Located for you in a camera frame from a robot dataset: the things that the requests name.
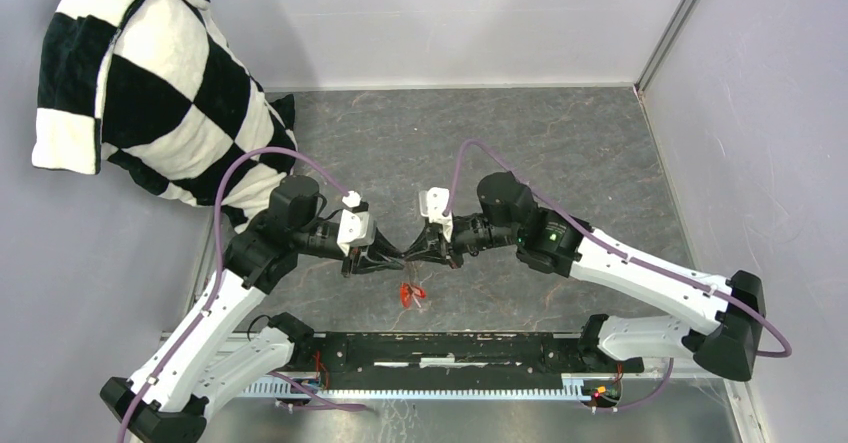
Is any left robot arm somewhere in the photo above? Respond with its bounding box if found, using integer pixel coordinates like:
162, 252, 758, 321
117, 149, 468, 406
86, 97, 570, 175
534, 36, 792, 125
100, 176, 404, 442

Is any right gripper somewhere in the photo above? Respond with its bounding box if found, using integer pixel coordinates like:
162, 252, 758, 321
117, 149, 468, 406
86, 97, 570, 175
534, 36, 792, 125
403, 214, 520, 270

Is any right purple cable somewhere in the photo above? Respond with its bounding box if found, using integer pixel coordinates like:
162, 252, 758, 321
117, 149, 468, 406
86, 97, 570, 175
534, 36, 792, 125
442, 139, 793, 414

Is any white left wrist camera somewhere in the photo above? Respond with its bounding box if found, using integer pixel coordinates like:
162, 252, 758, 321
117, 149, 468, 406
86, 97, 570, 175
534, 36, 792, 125
336, 191, 375, 256

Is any metal key organizer red handle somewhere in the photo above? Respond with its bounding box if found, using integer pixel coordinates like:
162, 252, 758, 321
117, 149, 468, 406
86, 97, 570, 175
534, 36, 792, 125
399, 262, 427, 309

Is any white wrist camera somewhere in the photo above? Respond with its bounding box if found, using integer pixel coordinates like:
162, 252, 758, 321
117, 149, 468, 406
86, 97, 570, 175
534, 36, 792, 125
336, 191, 375, 256
419, 187, 454, 242

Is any white toothed cable duct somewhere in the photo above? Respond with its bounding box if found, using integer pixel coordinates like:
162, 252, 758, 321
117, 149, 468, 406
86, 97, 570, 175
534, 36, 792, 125
238, 376, 590, 403

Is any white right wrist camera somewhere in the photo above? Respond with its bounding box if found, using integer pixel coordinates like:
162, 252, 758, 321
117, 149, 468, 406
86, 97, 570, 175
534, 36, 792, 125
419, 187, 454, 242

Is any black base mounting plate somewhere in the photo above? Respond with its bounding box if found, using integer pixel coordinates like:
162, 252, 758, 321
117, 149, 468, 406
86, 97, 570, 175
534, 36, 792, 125
279, 332, 645, 390

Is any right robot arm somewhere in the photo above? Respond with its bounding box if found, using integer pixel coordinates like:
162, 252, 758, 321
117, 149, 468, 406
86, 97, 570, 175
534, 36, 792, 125
404, 172, 765, 382

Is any aluminium frame rail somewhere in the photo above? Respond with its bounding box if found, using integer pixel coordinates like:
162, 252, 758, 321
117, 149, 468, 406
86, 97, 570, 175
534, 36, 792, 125
129, 331, 770, 443

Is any black white checkered cloth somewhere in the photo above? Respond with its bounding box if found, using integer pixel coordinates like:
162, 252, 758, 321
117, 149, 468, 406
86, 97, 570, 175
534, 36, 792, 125
31, 0, 297, 231

